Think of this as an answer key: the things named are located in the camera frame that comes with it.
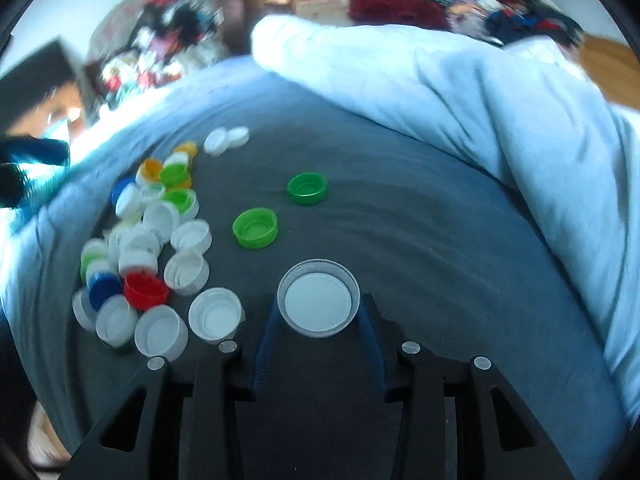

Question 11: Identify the large translucent round lid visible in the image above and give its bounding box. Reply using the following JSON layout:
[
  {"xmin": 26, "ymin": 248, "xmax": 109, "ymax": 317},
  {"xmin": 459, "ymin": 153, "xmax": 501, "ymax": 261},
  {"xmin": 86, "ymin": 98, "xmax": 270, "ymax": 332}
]
[{"xmin": 277, "ymin": 259, "xmax": 361, "ymax": 337}]

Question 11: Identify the pile of mixed plastic caps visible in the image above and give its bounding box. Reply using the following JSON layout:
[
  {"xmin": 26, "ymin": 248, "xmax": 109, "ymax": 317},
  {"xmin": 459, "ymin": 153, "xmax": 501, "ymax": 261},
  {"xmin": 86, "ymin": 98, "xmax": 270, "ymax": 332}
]
[{"xmin": 71, "ymin": 141, "xmax": 246, "ymax": 363}]

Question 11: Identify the orange wooden board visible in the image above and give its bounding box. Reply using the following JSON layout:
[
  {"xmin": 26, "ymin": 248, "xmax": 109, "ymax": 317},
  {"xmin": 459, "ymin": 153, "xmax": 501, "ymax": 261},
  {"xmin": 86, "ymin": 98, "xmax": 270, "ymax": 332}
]
[{"xmin": 582, "ymin": 32, "xmax": 640, "ymax": 111}]

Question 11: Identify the light blue duvet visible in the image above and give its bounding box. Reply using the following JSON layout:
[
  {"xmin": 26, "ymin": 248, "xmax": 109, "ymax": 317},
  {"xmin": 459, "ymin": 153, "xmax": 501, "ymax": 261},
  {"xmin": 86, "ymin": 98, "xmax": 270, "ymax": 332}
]
[{"xmin": 250, "ymin": 14, "xmax": 640, "ymax": 431}]

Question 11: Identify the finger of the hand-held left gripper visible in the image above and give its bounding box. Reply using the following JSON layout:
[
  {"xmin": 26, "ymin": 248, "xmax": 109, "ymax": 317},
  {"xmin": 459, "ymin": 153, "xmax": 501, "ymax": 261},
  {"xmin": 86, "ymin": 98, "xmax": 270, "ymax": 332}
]
[{"xmin": 0, "ymin": 136, "xmax": 71, "ymax": 170}]

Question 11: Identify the black flat television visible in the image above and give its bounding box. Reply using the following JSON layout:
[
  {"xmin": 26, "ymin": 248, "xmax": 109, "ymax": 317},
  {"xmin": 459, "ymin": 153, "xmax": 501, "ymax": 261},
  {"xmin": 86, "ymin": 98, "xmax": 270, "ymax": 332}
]
[{"xmin": 0, "ymin": 35, "xmax": 83, "ymax": 137}]

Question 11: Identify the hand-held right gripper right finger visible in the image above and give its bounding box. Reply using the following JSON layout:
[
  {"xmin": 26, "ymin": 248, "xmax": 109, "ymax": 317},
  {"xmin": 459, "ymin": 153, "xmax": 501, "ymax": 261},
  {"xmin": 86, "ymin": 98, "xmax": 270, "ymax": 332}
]
[{"xmin": 357, "ymin": 294, "xmax": 576, "ymax": 480}]

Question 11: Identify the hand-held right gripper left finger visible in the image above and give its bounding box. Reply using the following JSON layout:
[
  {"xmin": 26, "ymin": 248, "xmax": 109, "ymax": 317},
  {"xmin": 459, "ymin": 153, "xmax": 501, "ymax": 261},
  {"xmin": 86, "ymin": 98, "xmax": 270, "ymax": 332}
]
[{"xmin": 62, "ymin": 294, "xmax": 283, "ymax": 480}]

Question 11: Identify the dark blue bed sheet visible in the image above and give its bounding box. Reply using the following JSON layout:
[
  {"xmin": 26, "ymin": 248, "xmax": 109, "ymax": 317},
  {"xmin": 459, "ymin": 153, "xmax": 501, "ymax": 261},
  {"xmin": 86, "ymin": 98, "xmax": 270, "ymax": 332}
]
[{"xmin": 0, "ymin": 55, "xmax": 626, "ymax": 480}]

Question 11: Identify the pile of mixed clothes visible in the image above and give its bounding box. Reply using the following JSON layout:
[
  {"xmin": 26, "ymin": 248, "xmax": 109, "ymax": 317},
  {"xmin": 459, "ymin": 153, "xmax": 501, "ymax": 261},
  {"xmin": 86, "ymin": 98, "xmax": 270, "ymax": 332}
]
[{"xmin": 445, "ymin": 0, "xmax": 586, "ymax": 48}]

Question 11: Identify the dark red cloth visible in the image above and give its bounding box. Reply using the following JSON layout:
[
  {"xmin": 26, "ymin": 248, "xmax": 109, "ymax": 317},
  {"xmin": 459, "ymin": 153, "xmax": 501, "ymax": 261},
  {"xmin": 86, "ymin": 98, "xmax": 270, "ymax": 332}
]
[{"xmin": 348, "ymin": 0, "xmax": 451, "ymax": 31}]

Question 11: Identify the green bottle cap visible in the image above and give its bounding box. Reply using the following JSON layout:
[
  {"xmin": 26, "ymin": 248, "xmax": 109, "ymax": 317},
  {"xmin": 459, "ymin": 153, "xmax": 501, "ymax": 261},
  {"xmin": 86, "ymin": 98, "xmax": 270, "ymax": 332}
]
[
  {"xmin": 286, "ymin": 172, "xmax": 329, "ymax": 206},
  {"xmin": 232, "ymin": 208, "xmax": 279, "ymax": 251}
]

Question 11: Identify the pale patterned round board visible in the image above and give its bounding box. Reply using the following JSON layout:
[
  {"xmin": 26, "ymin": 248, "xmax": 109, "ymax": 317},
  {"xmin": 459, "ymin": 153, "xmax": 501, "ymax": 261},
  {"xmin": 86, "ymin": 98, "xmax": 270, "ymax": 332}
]
[{"xmin": 87, "ymin": 0, "xmax": 151, "ymax": 66}]

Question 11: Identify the pale pink slipper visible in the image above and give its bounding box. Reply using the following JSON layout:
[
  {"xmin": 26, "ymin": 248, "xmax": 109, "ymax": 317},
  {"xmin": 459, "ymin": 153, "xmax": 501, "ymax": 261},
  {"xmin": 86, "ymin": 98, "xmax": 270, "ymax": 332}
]
[{"xmin": 27, "ymin": 400, "xmax": 71, "ymax": 468}]

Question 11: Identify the heap of clothes and bags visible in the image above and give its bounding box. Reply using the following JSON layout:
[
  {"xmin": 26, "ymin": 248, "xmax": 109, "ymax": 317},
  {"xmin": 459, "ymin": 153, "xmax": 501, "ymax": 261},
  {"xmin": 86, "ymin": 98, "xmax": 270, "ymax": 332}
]
[{"xmin": 85, "ymin": 0, "xmax": 226, "ymax": 106}]

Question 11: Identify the brown wooden door frame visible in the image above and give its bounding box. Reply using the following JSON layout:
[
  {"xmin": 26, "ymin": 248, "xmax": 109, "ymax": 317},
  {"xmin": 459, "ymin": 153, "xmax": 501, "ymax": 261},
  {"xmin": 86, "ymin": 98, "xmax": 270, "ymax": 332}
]
[{"xmin": 210, "ymin": 0, "xmax": 292, "ymax": 56}]

